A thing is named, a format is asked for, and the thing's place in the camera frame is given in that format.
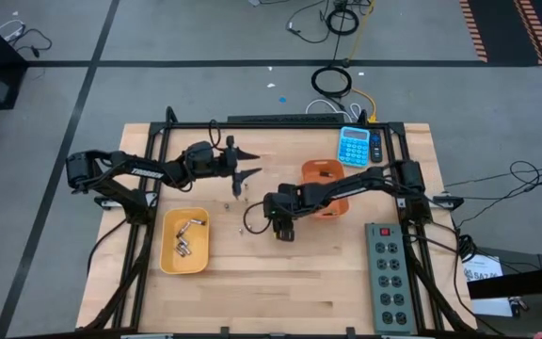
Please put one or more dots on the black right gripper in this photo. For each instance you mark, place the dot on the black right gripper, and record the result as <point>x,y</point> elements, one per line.
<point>282,202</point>

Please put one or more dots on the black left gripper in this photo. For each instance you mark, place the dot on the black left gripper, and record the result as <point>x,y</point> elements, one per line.
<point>205,160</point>

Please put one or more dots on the small dark cylindrical battery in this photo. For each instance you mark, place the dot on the small dark cylindrical battery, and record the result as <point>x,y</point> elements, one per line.
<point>325,174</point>
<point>329,214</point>

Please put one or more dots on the yellow plastic bin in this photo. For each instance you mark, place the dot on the yellow plastic bin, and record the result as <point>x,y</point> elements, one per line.
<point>191,263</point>

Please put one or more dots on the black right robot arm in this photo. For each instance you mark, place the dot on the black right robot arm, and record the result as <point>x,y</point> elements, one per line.
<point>346,188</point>

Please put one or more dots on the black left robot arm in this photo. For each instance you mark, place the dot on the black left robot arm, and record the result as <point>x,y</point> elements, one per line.
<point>146,172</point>

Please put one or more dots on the black flat bar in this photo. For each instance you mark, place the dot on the black flat bar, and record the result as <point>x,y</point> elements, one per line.
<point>282,118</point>

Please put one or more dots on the orange plastic bin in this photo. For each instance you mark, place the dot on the orange plastic bin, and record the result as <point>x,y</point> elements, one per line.
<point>311,168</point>

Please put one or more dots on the blue calculator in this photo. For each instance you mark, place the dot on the blue calculator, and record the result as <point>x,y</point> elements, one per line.
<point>353,148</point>

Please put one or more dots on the grey power strip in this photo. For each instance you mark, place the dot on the grey power strip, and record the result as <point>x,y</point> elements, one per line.
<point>388,282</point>

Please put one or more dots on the black remote control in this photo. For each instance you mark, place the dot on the black remote control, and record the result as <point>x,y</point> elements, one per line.
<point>376,146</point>

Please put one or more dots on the white printed paper sign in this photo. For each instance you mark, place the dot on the white printed paper sign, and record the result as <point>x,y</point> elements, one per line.
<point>483,269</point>

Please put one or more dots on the orange black striped floor strip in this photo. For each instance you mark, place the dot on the orange black striped floor strip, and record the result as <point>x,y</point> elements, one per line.
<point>474,30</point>

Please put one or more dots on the black aluminium table frame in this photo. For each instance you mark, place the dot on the black aluminium table frame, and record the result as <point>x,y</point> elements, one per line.
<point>275,126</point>

